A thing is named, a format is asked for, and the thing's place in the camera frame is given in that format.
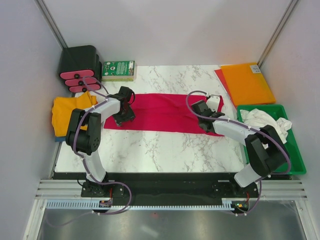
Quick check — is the green white box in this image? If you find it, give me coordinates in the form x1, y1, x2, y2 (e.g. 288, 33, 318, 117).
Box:
101, 60, 137, 82

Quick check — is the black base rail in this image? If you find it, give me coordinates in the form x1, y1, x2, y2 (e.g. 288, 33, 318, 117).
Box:
53, 172, 259, 207

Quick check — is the green plastic tray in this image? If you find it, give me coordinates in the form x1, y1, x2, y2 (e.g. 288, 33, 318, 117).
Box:
237, 104, 307, 175

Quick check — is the blue folded t shirt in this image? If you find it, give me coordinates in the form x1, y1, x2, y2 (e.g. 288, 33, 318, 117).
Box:
54, 136, 66, 143

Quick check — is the yellow folded t shirt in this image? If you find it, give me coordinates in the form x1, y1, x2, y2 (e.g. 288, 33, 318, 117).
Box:
51, 91, 97, 137

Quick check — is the orange plastic folder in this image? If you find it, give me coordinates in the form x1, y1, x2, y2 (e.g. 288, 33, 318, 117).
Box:
220, 62, 276, 106

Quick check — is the magenta t shirt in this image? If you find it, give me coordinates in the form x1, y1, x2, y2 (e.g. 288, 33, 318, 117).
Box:
103, 93, 226, 137

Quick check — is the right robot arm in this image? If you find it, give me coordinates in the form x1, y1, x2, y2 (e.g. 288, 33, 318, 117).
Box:
187, 100, 291, 197

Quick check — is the aluminium corner post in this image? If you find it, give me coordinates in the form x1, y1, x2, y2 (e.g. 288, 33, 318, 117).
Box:
257, 0, 301, 69
35, 0, 68, 49

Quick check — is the white cable duct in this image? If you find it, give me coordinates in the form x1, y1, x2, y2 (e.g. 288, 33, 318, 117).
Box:
45, 198, 235, 211

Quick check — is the black pink drawer organizer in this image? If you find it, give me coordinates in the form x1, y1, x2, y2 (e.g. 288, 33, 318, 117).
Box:
57, 45, 102, 93

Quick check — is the right aluminium corner post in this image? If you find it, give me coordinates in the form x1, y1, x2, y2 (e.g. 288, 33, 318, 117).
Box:
257, 0, 301, 69

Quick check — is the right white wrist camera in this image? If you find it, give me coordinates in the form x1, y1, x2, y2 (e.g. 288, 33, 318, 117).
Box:
206, 94, 221, 112

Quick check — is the red plastic folder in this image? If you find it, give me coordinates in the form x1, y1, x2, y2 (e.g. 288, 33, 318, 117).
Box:
214, 69, 237, 108

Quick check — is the left aluminium corner post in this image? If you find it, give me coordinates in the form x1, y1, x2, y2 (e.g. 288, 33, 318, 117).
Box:
35, 0, 68, 49

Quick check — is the white crumpled t shirt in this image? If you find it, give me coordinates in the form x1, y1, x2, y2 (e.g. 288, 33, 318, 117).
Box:
240, 108, 292, 144

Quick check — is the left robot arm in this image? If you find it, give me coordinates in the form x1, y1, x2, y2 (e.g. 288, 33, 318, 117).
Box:
65, 86, 136, 197

